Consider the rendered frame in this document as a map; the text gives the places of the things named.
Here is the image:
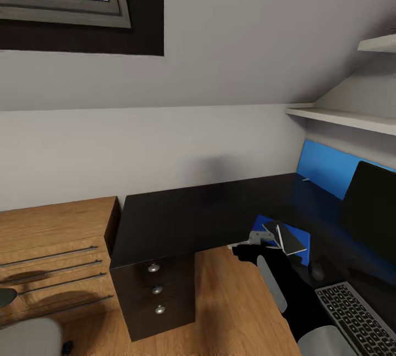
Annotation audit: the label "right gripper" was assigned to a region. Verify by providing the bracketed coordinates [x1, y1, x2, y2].
[232, 243, 263, 265]

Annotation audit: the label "mouse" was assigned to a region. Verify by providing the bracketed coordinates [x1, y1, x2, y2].
[309, 261, 325, 281]

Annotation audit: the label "swivel chair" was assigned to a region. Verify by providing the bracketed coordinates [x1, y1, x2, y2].
[0, 288, 74, 356]

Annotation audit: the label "keyboard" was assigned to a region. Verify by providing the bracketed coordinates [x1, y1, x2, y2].
[315, 282, 396, 356]

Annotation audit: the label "monitor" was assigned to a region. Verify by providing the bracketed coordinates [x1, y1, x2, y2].
[335, 161, 396, 292]

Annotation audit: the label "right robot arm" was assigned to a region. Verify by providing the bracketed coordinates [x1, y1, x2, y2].
[232, 229, 358, 356]

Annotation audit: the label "notebook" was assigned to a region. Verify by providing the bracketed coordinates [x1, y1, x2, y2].
[263, 220, 306, 255]

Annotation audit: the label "folder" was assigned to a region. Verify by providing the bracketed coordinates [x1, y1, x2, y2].
[253, 215, 310, 266]

